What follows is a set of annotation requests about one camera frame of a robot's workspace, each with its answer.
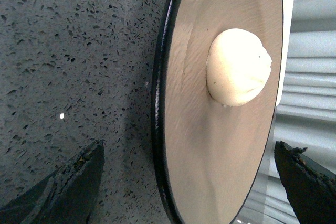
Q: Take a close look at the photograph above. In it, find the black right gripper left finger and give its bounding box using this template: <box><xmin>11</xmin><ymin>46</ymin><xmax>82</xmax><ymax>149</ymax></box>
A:
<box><xmin>1</xmin><ymin>140</ymin><xmax>104</xmax><ymax>223</ymax></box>

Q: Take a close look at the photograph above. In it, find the brown plate with black rim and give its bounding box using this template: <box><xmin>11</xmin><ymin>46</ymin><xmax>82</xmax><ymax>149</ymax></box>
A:
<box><xmin>151</xmin><ymin>0</ymin><xmax>283</xmax><ymax>223</ymax></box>

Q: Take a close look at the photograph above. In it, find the cream rectangular tray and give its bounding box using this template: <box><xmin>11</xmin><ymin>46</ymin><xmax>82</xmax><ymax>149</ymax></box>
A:
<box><xmin>276</xmin><ymin>0</ymin><xmax>294</xmax><ymax>106</ymax></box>

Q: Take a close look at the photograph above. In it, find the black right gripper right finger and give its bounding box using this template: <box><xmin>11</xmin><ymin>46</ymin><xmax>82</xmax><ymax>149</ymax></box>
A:
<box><xmin>274</xmin><ymin>141</ymin><xmax>335</xmax><ymax>223</ymax></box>

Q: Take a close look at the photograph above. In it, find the grey curtain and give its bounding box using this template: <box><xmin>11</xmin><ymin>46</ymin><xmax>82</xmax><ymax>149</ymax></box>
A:
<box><xmin>235</xmin><ymin>0</ymin><xmax>335</xmax><ymax>223</ymax></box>

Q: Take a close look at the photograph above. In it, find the white steamed bun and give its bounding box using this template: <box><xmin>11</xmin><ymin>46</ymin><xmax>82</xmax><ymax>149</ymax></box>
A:
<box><xmin>206</xmin><ymin>28</ymin><xmax>272</xmax><ymax>106</ymax></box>

